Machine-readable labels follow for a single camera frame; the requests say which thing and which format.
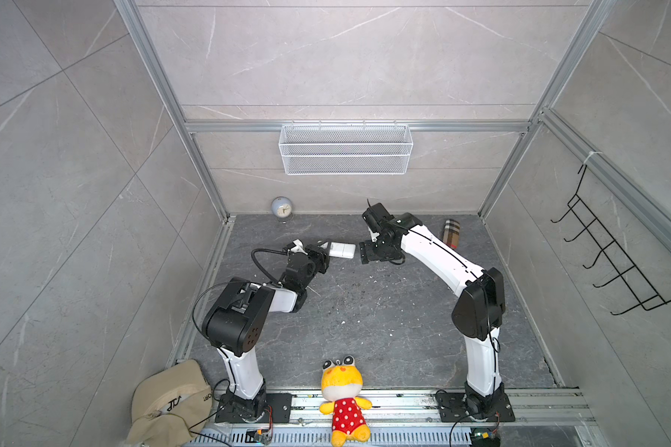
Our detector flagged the white remote control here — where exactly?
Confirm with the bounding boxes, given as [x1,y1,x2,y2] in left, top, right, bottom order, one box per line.
[320,241,357,259]

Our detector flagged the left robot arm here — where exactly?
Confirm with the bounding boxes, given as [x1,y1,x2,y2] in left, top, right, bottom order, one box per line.
[199,240,331,413]

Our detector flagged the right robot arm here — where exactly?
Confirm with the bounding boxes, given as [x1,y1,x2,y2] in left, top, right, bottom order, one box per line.
[359,203,506,419]

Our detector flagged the small round clock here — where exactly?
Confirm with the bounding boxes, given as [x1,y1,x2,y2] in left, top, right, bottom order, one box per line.
[271,197,294,221]

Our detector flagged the plaid cylindrical can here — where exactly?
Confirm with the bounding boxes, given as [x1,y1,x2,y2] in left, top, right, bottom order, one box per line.
[442,219,460,250]

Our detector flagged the yellow frog plush toy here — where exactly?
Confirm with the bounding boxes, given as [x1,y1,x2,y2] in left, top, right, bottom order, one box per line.
[319,355,373,447]

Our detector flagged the beige cap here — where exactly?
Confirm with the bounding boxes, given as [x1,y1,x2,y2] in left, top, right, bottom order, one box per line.
[126,359,214,446]

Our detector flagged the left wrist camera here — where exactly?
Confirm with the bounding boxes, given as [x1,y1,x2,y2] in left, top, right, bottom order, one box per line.
[284,240,307,255]

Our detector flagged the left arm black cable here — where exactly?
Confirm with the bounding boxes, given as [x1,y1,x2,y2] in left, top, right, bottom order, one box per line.
[250,247,289,286]

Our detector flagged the white wire mesh basket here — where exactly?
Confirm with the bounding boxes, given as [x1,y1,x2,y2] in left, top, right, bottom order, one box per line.
[279,124,414,176]

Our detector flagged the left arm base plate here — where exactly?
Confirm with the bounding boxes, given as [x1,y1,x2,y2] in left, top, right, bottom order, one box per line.
[214,393,294,424]

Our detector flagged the aluminium rail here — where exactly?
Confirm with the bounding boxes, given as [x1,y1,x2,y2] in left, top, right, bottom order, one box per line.
[267,389,596,427]

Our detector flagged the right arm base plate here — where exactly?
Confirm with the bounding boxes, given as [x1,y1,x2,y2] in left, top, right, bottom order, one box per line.
[434,391,516,423]

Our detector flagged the black wall hook rack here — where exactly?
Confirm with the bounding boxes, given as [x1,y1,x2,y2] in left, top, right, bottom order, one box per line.
[550,164,671,317]

